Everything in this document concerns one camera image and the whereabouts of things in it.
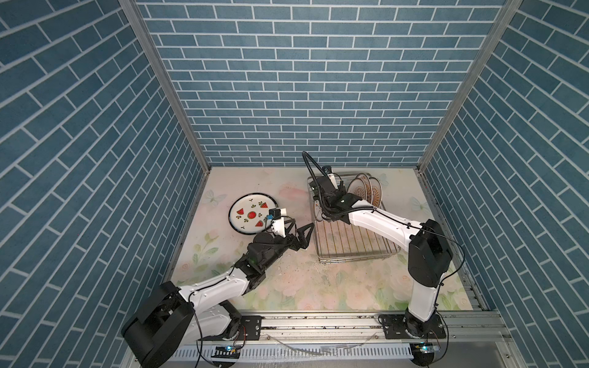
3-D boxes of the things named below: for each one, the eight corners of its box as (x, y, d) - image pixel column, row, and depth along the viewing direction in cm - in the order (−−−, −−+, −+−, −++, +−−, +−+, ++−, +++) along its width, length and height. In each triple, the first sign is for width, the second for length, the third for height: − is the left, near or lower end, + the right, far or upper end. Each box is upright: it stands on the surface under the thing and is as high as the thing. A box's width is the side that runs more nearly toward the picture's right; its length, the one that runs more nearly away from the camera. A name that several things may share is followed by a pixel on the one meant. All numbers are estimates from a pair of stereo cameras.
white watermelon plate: (225, 234, 97) (223, 230, 95) (235, 196, 111) (233, 192, 109) (274, 234, 97) (273, 231, 95) (278, 196, 111) (277, 192, 109)
